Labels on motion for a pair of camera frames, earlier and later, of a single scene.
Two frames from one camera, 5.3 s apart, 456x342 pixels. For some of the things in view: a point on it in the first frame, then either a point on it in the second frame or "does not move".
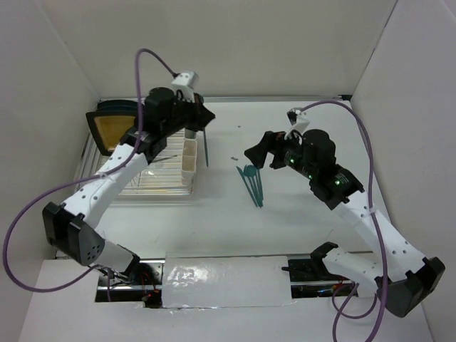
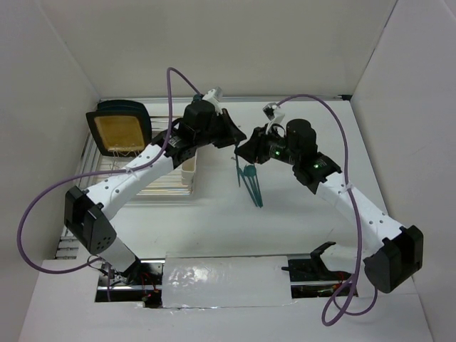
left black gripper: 202,115 -> 232,134
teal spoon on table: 250,170 does not move
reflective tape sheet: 226,281 does not move
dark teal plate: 117,105 does not move
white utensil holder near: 189,160 does not move
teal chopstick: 205,147 -> 236,159
